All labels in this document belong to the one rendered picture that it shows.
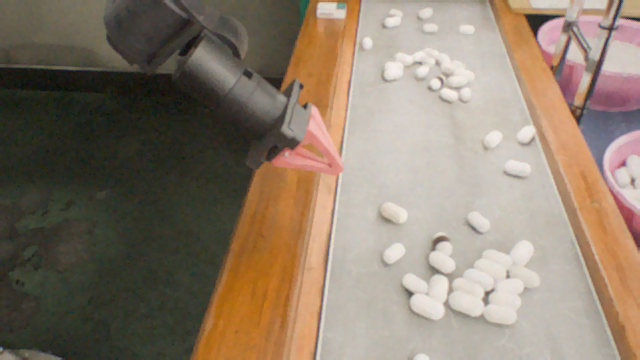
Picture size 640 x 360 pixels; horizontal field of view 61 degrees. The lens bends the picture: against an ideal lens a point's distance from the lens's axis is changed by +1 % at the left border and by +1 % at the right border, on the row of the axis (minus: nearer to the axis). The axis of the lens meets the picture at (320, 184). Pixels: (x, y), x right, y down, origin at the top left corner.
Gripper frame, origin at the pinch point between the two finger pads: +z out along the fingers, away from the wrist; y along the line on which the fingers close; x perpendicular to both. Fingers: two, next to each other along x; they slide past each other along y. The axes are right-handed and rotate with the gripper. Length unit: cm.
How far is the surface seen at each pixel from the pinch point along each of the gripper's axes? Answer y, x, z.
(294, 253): -5.7, 9.1, 2.3
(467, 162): 17.6, -3.3, 21.3
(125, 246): 64, 111, 3
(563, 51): 45, -19, 32
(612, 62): 54, -23, 46
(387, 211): 3.7, 2.9, 11.1
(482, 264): -4.7, -4.3, 18.9
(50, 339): 29, 114, -2
